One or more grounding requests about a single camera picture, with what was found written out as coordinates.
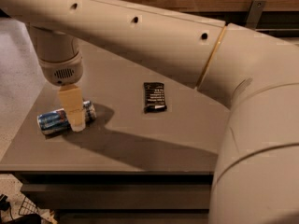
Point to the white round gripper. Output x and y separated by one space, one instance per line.
62 72

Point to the silver blue redbull can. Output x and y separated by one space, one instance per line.
56 121

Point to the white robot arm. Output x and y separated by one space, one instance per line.
256 76

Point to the black snack bar wrapper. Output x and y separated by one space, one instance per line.
154 97

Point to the grey drawer cabinet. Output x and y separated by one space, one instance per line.
127 166

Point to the black wire basket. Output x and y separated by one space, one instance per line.
27 213

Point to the right metal rail bracket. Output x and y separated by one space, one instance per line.
255 13

